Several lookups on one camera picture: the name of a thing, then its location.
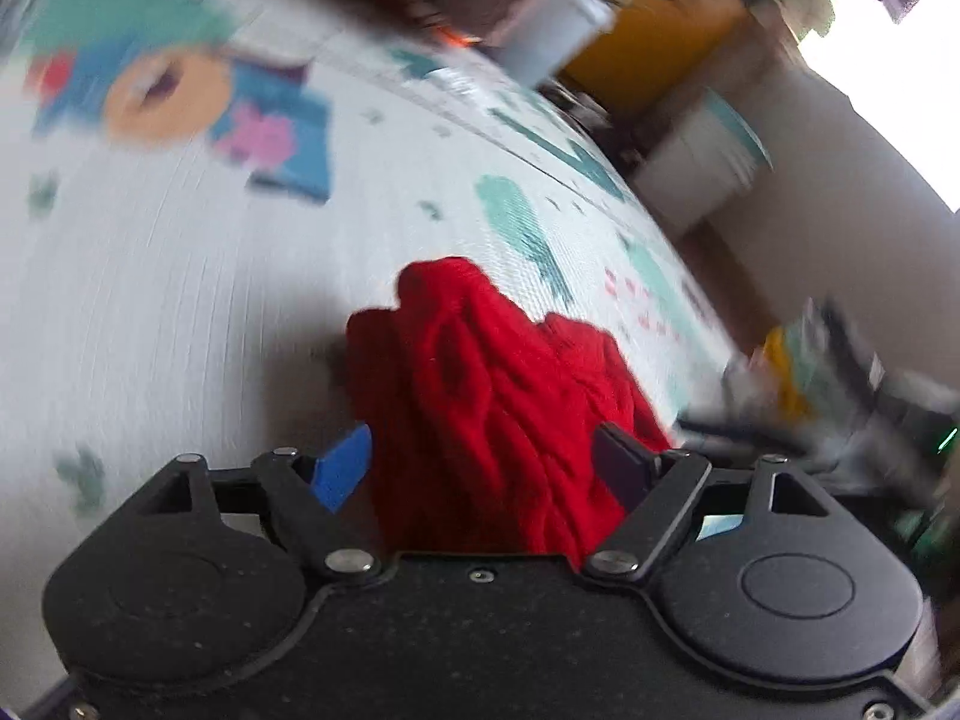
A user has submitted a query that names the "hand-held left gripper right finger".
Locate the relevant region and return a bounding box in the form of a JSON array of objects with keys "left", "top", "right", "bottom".
[{"left": 581, "top": 424, "right": 845, "bottom": 582}]

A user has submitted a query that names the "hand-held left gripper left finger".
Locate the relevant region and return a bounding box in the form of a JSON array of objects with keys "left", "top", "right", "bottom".
[{"left": 131, "top": 424, "right": 383, "bottom": 582}]

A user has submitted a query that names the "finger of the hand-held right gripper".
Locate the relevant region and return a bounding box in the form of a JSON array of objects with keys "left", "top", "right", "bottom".
[{"left": 679, "top": 401, "right": 820, "bottom": 457}]

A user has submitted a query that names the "red knitted sweater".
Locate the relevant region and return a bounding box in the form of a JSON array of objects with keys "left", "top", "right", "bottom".
[{"left": 345, "top": 256, "right": 676, "bottom": 567}]

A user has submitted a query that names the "yellow folded garment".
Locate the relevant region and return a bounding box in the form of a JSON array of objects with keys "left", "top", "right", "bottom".
[{"left": 761, "top": 328, "right": 817, "bottom": 421}]

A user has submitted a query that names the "printed animal play mat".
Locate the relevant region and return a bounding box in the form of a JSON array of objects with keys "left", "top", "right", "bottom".
[{"left": 0, "top": 0, "right": 751, "bottom": 541}]

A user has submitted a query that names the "white bucket with teal rim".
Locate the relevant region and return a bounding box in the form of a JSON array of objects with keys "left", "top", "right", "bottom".
[{"left": 637, "top": 88, "right": 773, "bottom": 237}]

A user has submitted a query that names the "bright window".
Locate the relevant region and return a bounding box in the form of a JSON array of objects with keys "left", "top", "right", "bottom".
[{"left": 799, "top": 0, "right": 960, "bottom": 215}]

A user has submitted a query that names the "yellow cabinet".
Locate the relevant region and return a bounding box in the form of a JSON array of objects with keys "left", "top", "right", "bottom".
[{"left": 562, "top": 0, "right": 755, "bottom": 117}]

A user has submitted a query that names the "large white bin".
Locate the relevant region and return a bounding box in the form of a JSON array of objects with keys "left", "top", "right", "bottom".
[{"left": 499, "top": 0, "right": 617, "bottom": 91}]

